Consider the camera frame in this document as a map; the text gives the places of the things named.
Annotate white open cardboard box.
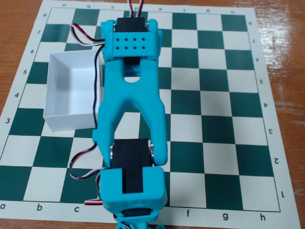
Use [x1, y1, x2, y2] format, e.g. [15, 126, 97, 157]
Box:
[42, 49, 105, 132]

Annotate green and white chessboard mat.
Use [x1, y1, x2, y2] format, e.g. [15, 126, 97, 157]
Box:
[0, 0, 301, 229]

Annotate red white black servo cable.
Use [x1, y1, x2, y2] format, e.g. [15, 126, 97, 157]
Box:
[127, 0, 146, 19]
[71, 23, 107, 131]
[68, 142, 103, 206]

